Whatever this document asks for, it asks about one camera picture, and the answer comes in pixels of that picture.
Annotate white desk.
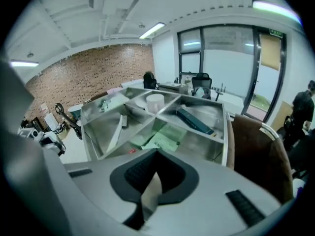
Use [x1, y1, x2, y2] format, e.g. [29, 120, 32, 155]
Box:
[158, 81, 245, 109]

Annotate black office chair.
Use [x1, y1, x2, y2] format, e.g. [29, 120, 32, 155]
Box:
[143, 72, 160, 90]
[191, 72, 213, 99]

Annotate ceiling tube light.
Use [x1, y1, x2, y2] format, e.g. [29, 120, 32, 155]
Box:
[9, 59, 39, 68]
[139, 21, 165, 39]
[252, 0, 302, 25]

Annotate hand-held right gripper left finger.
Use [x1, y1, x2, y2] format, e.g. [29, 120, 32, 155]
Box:
[109, 148, 158, 204]

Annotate metal cart with compartments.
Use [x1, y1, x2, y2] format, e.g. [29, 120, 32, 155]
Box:
[80, 87, 230, 167]

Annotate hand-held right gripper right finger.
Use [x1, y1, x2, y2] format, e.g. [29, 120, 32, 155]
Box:
[157, 148, 199, 205]

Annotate clear plastic packet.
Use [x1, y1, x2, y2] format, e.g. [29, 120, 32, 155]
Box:
[98, 93, 130, 113]

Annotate white round bin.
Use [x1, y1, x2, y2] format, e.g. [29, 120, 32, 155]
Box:
[68, 104, 85, 121]

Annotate brown chair with metal frame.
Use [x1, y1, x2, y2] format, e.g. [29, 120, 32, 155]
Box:
[227, 113, 295, 205]

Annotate green paper sheets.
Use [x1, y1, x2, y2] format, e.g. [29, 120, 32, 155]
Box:
[129, 124, 188, 152]

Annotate leaning cardboard board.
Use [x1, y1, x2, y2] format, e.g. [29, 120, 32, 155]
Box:
[269, 101, 295, 133]

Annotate white mug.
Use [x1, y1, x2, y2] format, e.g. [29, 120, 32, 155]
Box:
[146, 94, 165, 114]

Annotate white folded card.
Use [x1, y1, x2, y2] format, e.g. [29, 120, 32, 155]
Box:
[105, 114, 128, 153]

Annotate white machine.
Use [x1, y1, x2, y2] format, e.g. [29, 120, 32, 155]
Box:
[17, 128, 66, 157]

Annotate black framed glass door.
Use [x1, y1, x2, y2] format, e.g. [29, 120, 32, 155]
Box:
[241, 26, 287, 123]

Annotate dark blue long box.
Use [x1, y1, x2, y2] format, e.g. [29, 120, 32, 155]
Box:
[176, 108, 215, 135]

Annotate brown cardboard sheet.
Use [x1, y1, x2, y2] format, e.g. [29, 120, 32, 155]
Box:
[259, 34, 282, 71]

